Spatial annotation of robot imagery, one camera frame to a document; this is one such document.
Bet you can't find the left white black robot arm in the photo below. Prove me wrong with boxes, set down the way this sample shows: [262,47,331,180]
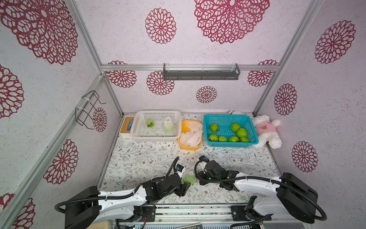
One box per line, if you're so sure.
[54,157,191,229]

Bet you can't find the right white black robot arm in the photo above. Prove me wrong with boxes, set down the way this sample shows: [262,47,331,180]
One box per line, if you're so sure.
[194,156,327,229]

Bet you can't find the pile of white foam nets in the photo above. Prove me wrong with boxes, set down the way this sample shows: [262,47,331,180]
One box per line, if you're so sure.
[182,127,203,147]

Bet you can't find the floral table mat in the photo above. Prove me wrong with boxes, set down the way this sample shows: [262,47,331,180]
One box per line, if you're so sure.
[100,136,281,204]

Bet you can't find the teal plastic basket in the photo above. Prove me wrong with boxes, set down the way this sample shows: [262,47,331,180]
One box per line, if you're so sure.
[203,114,258,148]

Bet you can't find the yellow plastic tray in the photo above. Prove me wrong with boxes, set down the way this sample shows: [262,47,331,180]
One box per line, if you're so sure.
[178,120,203,151]

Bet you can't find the white plastic basket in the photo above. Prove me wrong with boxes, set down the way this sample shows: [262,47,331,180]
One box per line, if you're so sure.
[131,110,182,142]

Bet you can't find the white box wooden lid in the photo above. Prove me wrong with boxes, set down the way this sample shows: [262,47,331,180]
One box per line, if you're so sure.
[119,115,134,139]

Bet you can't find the white teddy bear pink shirt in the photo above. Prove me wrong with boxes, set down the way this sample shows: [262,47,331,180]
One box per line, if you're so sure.
[252,114,282,149]

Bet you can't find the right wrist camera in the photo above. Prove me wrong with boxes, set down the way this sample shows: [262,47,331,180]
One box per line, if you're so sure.
[198,156,210,170]

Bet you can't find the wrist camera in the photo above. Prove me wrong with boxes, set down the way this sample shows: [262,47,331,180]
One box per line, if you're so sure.
[198,156,210,170]
[174,164,185,178]

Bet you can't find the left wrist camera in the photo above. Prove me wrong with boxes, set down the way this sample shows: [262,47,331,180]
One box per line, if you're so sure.
[174,164,185,178]

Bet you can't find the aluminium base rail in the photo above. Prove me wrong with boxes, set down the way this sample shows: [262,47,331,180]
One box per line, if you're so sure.
[112,204,251,229]

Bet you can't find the black wire wall rack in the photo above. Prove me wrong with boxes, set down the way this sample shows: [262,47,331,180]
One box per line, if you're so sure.
[74,90,106,130]

